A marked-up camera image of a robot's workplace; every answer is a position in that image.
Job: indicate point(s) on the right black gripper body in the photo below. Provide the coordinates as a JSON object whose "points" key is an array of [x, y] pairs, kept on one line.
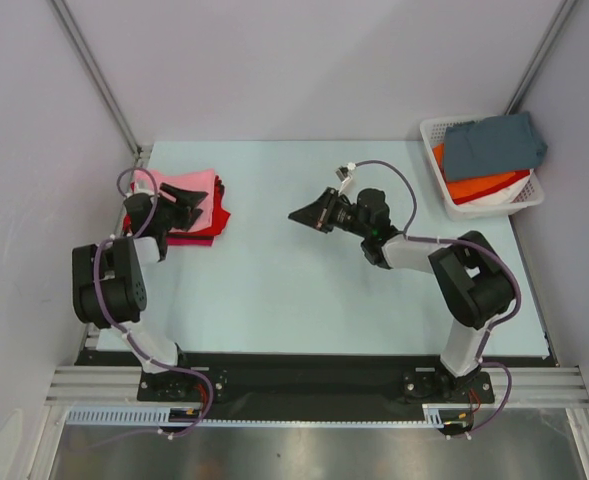
{"points": [[328, 211]]}

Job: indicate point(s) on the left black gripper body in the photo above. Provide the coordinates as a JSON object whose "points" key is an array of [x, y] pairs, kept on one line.
{"points": [[172, 214]]}

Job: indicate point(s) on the pink t shirt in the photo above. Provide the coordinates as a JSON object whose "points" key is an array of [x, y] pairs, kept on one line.
{"points": [[142, 209]]}

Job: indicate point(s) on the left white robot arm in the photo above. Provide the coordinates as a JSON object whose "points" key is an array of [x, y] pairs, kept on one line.
{"points": [[108, 288]]}

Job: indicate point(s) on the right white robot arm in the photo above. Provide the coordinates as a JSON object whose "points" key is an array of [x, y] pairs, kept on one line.
{"points": [[480, 291]]}

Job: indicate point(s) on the folded red t shirt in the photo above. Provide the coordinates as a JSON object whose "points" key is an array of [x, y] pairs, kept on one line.
{"points": [[195, 181]]}

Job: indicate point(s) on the folded magenta t shirt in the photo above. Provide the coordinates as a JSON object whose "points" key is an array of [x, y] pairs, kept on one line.
{"points": [[204, 242]]}

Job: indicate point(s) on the orange t shirt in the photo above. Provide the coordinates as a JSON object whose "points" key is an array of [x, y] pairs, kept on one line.
{"points": [[474, 185]]}

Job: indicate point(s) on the white plastic basket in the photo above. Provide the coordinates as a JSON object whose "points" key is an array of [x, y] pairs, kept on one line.
{"points": [[525, 192]]}

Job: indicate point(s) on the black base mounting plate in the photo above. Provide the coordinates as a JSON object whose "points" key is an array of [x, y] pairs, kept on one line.
{"points": [[317, 387]]}

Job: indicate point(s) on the grey blue t shirt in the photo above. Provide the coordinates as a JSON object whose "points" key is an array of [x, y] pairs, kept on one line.
{"points": [[492, 146]]}

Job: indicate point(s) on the white t shirt in basket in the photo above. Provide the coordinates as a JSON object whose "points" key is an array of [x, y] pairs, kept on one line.
{"points": [[503, 196]]}

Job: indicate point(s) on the red t shirt in basket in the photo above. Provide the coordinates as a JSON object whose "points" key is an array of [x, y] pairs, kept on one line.
{"points": [[504, 186]]}

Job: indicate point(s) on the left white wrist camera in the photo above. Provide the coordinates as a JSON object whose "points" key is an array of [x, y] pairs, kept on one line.
{"points": [[142, 188]]}

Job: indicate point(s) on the aluminium front frame rail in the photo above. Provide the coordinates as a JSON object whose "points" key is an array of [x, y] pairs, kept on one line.
{"points": [[103, 385]]}

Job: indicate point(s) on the left aluminium corner post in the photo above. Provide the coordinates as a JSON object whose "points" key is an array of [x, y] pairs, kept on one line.
{"points": [[91, 67]]}

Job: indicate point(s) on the aluminium corner post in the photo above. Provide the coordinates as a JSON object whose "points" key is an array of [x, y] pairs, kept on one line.
{"points": [[549, 40], [91, 67]]}

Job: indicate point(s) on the right aluminium corner post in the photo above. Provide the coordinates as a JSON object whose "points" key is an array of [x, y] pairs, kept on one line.
{"points": [[549, 40]]}

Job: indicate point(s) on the white slotted cable duct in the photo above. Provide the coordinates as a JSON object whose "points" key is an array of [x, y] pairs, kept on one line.
{"points": [[423, 417]]}

